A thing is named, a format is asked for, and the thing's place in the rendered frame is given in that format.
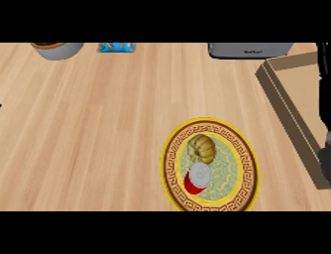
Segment yellow patterned plate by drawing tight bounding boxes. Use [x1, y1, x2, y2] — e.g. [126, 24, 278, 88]
[160, 116, 260, 212]

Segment red can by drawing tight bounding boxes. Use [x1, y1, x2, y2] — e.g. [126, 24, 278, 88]
[184, 162, 215, 195]

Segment dark grey appliance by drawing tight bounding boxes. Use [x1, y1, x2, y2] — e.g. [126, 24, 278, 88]
[207, 42, 296, 61]

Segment grey pot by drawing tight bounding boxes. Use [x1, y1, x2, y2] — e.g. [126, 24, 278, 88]
[30, 42, 85, 62]

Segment golden bread roll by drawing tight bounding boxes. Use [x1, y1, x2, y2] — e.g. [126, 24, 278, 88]
[187, 133, 219, 166]

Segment blue packet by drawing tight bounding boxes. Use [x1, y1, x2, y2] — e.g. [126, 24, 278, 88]
[96, 42, 136, 55]

